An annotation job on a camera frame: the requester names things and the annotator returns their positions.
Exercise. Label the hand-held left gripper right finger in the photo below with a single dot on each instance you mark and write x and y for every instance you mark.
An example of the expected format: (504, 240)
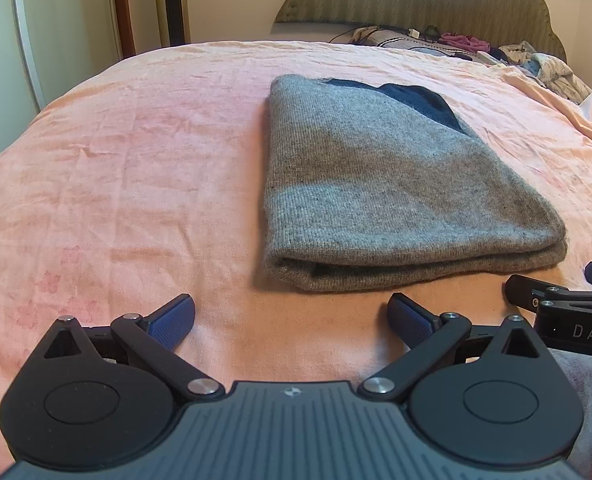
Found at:
(410, 317)

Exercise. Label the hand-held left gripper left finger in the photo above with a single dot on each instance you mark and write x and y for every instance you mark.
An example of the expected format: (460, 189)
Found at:
(173, 317)

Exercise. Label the grey sweater with navy sleeves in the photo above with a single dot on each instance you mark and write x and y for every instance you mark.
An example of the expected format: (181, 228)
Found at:
(376, 185)

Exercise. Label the pink bed sheet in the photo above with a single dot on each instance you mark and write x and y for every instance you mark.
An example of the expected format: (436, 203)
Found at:
(126, 185)

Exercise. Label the floral crumpled cloth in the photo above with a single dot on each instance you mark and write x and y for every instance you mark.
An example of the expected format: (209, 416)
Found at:
(556, 72)

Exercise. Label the pink crumpled cloth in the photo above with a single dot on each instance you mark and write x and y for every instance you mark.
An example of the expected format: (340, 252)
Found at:
(463, 41)

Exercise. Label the grey patterned pillow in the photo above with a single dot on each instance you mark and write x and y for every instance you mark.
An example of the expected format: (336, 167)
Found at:
(401, 44)

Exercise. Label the gold tower air conditioner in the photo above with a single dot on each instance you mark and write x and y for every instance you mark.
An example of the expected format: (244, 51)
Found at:
(172, 0)

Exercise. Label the frosted glass wardrobe door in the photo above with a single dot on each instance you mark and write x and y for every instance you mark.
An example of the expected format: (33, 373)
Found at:
(66, 15)

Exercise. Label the wooden wardrobe frame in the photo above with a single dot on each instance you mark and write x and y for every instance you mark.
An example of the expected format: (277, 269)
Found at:
(123, 10)

